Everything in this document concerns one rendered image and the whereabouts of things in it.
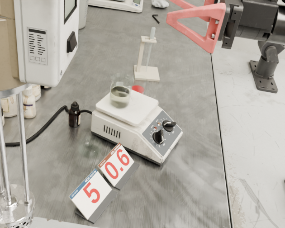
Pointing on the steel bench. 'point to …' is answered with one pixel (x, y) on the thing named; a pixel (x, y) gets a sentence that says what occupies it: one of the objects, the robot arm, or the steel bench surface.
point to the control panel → (168, 137)
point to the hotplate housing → (129, 135)
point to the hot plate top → (136, 110)
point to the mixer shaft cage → (11, 217)
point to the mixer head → (30, 43)
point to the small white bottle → (29, 103)
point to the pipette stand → (139, 70)
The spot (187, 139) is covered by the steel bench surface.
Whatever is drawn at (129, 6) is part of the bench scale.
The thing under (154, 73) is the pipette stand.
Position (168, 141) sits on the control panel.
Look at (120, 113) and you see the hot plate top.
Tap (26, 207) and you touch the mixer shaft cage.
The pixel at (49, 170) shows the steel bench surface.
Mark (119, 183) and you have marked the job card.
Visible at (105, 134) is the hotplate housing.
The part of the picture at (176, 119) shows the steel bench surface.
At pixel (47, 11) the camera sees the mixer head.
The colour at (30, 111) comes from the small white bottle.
